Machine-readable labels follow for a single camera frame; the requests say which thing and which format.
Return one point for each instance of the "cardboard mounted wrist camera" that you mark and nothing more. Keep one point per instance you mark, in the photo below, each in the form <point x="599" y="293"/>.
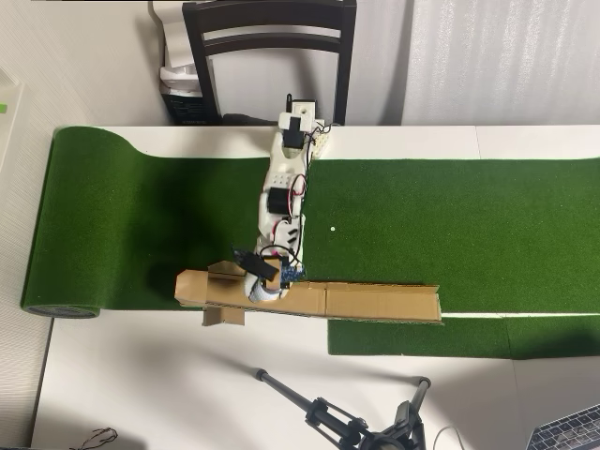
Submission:
<point x="258" y="265"/>

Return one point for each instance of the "white foam packaging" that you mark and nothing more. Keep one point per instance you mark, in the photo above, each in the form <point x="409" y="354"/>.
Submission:
<point x="171" y="42"/>

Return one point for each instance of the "cardboard cross support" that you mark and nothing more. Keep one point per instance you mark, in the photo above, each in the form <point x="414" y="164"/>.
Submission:
<point x="222" y="316"/>

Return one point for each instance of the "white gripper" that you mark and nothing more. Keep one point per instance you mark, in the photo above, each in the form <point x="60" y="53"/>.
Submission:
<point x="263" y="290"/>

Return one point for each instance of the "white curtain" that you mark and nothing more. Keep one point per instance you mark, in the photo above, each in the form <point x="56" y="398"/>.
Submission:
<point x="492" y="61"/>

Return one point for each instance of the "brown cardboard ramp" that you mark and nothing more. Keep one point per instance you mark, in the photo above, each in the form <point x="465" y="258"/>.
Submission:
<point x="375" y="302"/>

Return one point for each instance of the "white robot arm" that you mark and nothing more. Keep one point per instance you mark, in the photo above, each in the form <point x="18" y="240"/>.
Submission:
<point x="286" y="164"/>

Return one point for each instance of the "dark wooden chair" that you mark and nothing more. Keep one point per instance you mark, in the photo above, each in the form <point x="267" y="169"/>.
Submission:
<point x="267" y="16"/>

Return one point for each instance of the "small green turf piece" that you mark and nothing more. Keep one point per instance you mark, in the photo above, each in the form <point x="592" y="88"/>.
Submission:
<point x="422" y="340"/>

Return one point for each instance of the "dark blue box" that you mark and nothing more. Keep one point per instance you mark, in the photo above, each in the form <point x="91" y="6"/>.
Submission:
<point x="183" y="110"/>

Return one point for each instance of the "black tripod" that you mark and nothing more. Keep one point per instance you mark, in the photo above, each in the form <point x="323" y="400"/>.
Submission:
<point x="323" y="415"/>

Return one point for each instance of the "black table clamp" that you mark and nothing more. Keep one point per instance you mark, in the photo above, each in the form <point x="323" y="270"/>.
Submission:
<point x="289" y="103"/>

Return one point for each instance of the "long green turf mat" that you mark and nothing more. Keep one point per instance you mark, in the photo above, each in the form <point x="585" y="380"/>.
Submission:
<point x="140" y="225"/>

